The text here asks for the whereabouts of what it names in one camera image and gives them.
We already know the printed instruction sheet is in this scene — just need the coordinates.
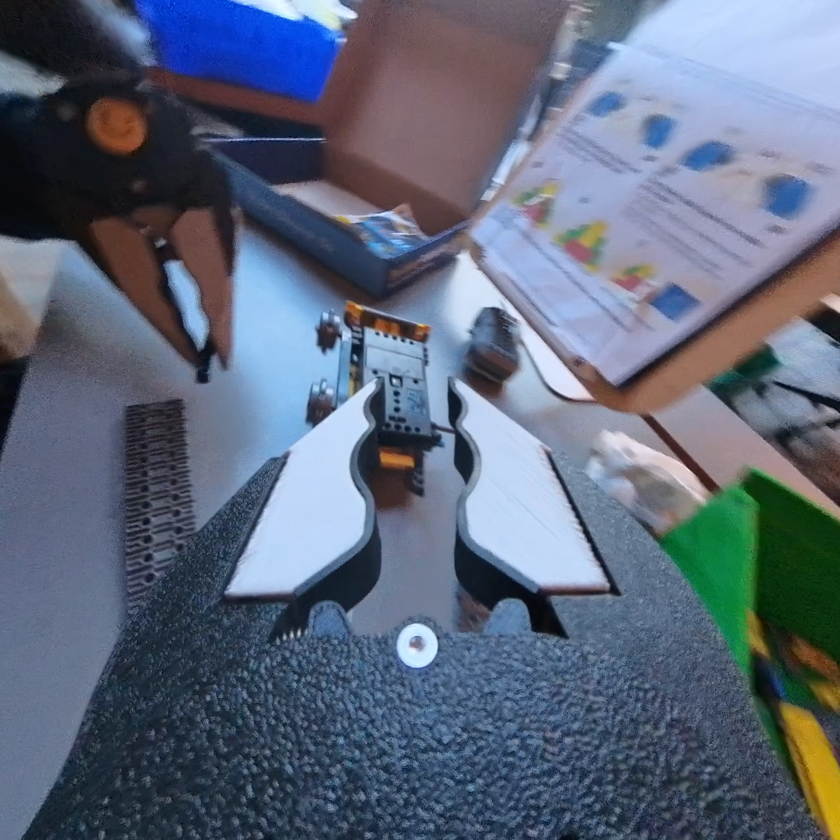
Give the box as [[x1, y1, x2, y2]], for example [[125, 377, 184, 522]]
[[472, 46, 840, 386]]

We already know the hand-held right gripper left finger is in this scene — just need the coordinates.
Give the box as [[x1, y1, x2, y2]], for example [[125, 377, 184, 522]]
[[224, 379, 383, 611]]

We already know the large blue box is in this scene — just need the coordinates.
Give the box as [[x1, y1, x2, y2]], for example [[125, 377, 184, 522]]
[[134, 0, 347, 104]]

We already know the crumpled white tissue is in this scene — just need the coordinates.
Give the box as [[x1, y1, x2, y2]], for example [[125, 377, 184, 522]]
[[586, 430, 711, 534]]

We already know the grey building block assembly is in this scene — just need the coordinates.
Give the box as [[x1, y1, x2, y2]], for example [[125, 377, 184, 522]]
[[466, 307, 524, 386]]

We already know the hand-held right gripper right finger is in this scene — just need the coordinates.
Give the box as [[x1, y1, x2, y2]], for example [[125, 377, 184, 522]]
[[448, 379, 613, 614]]

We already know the instruction sheet on stand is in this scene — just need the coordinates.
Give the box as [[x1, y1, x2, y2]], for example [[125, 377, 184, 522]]
[[468, 42, 840, 416]]

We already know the robot kit instruction booklet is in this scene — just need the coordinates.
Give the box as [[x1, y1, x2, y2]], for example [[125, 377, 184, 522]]
[[335, 206, 429, 261]]

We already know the wooden partition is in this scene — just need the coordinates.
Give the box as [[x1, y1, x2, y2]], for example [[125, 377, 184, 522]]
[[0, 239, 64, 363]]

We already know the yellow black toy car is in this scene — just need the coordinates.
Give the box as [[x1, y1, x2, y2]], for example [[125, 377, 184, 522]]
[[305, 301, 448, 497]]

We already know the flat grey track strip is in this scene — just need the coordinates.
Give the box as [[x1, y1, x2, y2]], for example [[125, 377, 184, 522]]
[[123, 399, 199, 599]]

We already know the grey cardboard box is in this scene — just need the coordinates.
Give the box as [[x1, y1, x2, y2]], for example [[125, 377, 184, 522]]
[[217, 0, 573, 301]]

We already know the green plastic bin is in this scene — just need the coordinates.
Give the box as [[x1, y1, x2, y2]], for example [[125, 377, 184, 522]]
[[658, 468, 840, 840]]

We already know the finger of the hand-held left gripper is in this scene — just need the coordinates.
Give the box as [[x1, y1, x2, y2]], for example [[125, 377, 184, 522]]
[[167, 206, 237, 368], [88, 211, 206, 370]]

